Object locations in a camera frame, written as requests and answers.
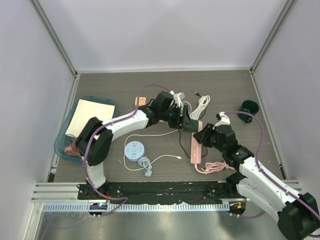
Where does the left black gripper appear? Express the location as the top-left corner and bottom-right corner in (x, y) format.
(159, 104), (194, 130)

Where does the dark green cube socket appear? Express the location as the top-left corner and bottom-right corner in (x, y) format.
(191, 119), (199, 133)

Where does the pink power strip with cable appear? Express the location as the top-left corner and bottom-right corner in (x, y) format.
(190, 132), (234, 175)

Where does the white power strip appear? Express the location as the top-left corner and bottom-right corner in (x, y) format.
(182, 101), (192, 115)

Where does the round blue power socket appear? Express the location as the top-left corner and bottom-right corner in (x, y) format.
(124, 141), (152, 177)

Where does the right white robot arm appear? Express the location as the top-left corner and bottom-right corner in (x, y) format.
(193, 123), (320, 240)

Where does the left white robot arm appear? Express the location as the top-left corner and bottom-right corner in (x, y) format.
(73, 91), (199, 200)

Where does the dark green mug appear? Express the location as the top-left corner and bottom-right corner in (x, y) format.
(237, 100), (260, 124)

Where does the teal plastic bin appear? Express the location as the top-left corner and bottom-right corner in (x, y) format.
(54, 96), (119, 164)

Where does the white coiled cable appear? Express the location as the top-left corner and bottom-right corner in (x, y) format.
(189, 95), (211, 121)

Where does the thin black cable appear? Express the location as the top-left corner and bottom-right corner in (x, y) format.
(178, 91), (210, 160)

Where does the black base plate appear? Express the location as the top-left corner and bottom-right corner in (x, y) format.
(77, 181), (257, 205)

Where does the thin white usb cable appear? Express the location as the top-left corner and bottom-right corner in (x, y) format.
(123, 129), (183, 172)

